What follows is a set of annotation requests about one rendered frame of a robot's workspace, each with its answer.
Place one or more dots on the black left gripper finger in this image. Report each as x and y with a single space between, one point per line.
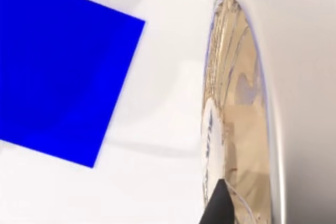
219 205

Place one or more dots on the white bowl with gold interior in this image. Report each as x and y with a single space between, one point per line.
288 90

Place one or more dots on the blue square sheet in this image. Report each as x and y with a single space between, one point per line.
60 72

